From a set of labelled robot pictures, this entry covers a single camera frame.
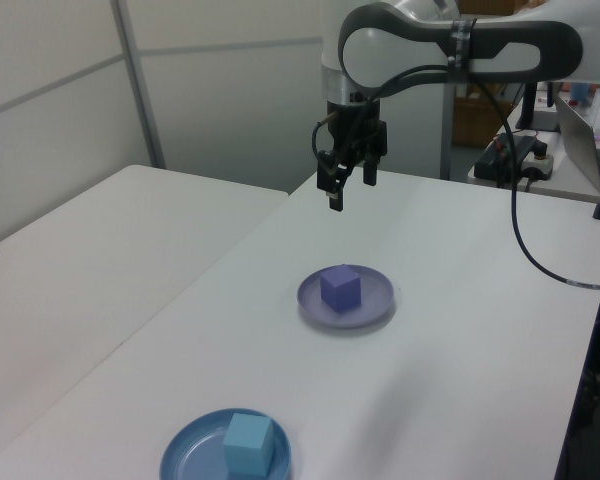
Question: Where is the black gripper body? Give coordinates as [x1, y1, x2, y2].
[326, 98, 384, 170]

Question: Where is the purple foam cube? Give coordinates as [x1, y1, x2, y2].
[319, 264, 363, 315]

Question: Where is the cyan foam cube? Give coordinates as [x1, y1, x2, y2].
[222, 412, 275, 478]

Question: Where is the low cardboard box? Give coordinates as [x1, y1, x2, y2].
[452, 97, 516, 148]

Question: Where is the black control box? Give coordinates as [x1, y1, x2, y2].
[473, 133, 531, 187]

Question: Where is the purple plate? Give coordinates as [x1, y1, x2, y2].
[297, 266, 396, 330]

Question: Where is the black monitor stand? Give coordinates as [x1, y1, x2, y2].
[514, 81, 561, 134]

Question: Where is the emergency stop button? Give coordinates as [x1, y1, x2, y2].
[522, 139, 554, 181]

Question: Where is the grey laptop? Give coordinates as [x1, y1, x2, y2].
[552, 92, 600, 197]

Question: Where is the blue plate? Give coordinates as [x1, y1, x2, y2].
[158, 408, 292, 480]

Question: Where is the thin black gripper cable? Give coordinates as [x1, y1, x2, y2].
[310, 112, 341, 166]

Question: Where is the grey partition post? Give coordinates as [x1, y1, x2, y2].
[439, 82, 456, 180]
[110, 0, 167, 171]

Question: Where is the black strap on arm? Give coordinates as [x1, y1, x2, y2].
[447, 18, 477, 84]

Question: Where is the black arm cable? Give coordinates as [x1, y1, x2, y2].
[329, 64, 600, 292]

